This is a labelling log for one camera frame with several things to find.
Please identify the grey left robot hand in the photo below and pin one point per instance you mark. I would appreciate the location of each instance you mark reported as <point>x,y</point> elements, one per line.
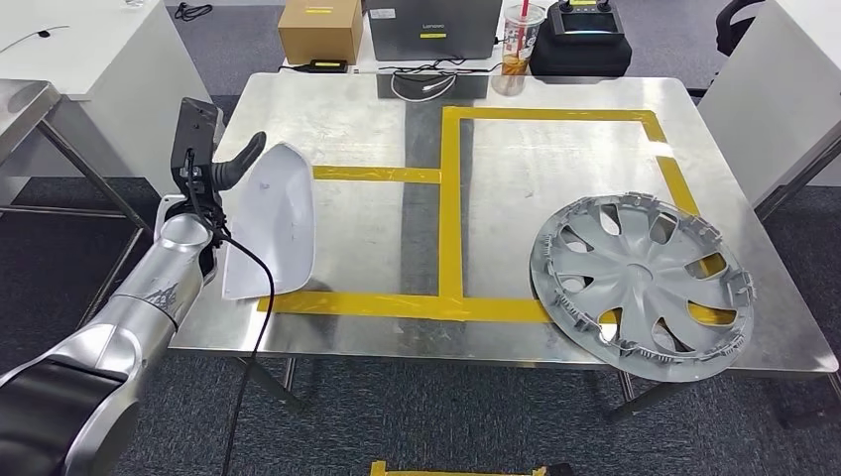
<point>244,157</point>

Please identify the white plastic body panel part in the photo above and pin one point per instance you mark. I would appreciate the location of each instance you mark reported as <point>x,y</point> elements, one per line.
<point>276,223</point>

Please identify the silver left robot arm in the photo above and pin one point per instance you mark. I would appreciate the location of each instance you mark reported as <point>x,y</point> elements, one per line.
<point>151,289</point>

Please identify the black adapter with yellow label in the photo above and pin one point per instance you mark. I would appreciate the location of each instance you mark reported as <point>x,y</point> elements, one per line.
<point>325,66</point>

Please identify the stainless steel table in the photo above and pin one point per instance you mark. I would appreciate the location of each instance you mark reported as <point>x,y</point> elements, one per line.
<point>26,105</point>
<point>368,230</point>

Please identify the brown cardboard box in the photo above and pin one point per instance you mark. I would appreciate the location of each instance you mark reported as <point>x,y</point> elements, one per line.
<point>320,29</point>

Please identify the yellow table tape square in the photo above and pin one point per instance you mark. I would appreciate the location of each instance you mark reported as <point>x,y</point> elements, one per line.
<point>451,217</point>

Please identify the grey laptop box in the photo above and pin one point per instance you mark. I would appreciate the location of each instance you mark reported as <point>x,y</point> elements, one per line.
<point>433,29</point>

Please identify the clear plastic drink cup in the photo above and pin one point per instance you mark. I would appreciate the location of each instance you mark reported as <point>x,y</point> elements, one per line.
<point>520,46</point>

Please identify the red drinking straw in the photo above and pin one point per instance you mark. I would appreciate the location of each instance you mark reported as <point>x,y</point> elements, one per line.
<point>522,23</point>

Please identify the black carrying case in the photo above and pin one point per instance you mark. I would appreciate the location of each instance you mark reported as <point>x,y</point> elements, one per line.
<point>581,58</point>

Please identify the black remote controller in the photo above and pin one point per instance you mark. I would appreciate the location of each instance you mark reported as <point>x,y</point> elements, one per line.
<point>585,20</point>

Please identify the silver wheel cover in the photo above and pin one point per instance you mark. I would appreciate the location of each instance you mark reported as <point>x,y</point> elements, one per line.
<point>637,282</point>

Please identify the black office chair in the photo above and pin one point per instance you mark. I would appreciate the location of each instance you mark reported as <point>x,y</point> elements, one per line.
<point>732,29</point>

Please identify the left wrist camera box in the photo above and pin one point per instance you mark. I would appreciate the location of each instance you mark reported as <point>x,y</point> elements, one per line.
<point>196,141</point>

